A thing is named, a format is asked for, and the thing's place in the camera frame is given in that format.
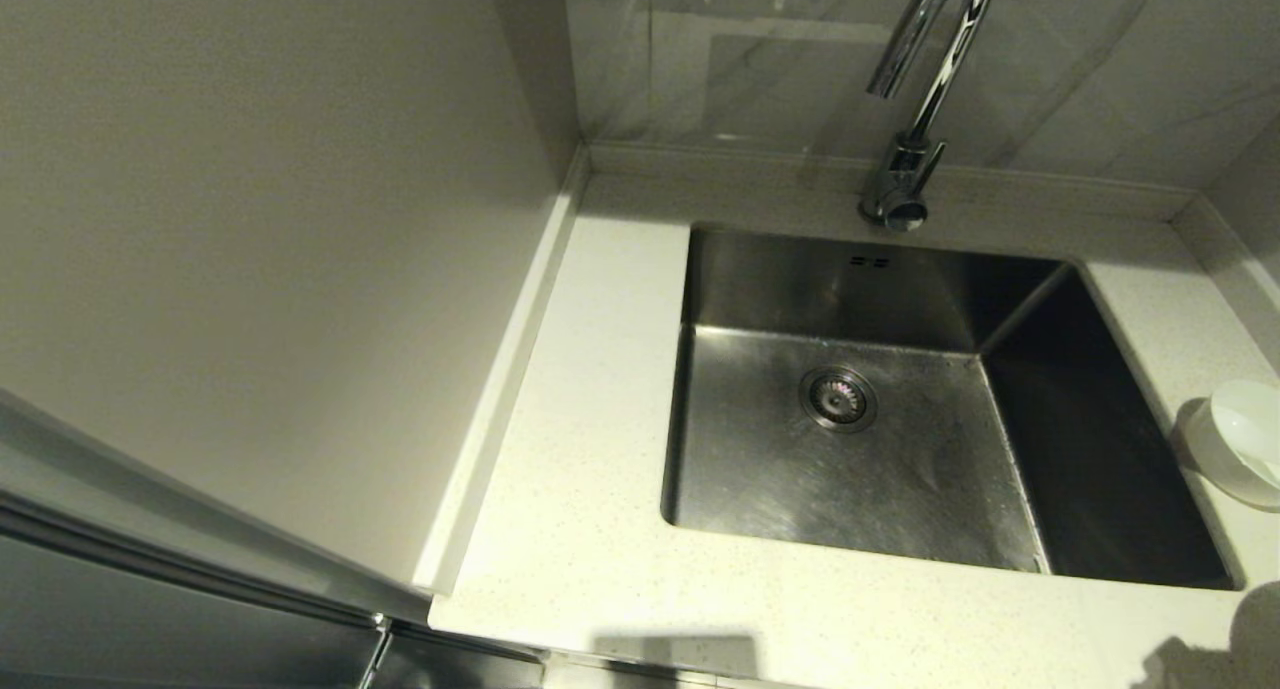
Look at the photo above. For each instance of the white ceramic bowl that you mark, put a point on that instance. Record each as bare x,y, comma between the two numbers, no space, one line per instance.
1235,444

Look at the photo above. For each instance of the stainless steel sink basin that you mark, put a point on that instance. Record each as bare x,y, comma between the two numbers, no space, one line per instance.
860,489

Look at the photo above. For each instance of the round metal drain strainer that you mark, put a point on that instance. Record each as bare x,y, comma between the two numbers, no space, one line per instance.
838,399

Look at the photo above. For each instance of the chrome gooseneck faucet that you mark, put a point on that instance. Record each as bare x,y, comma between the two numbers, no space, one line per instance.
893,194

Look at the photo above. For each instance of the beige tall cabinet side panel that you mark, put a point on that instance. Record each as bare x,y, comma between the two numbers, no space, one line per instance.
250,269

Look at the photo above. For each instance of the grey glossy cabinet front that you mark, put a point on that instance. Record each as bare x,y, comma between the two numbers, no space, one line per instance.
150,619

